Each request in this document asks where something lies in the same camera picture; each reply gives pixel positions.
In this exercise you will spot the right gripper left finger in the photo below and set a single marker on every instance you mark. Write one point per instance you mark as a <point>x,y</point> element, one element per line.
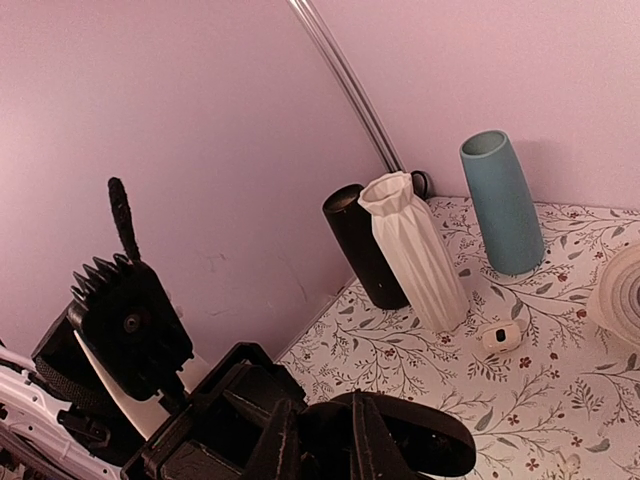
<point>277,453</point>

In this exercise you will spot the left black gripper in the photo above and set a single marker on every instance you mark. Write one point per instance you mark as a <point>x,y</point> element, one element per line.
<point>214,436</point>

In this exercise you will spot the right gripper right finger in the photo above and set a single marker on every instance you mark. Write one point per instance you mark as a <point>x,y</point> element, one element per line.
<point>374,454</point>

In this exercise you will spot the black earbud charging case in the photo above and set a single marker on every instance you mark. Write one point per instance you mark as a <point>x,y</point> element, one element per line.
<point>431,442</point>

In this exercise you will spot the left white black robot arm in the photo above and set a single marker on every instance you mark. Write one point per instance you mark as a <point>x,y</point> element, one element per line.
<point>53,438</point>

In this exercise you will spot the floral tablecloth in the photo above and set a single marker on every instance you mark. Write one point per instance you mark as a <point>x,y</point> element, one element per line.
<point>563,405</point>

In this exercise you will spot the white ribbed vase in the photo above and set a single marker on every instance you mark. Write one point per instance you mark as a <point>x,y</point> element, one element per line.
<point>403,226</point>

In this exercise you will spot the black cylinder vase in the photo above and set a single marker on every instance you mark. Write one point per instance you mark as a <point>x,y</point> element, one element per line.
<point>351,225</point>

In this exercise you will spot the teal vase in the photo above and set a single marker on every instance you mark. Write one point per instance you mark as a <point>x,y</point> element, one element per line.
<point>502,202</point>

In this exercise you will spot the spiral patterned plate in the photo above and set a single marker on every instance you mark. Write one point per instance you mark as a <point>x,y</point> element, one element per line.
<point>614,301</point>

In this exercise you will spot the left aluminium frame post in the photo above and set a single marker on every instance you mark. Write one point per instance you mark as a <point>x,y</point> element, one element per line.
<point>329,49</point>

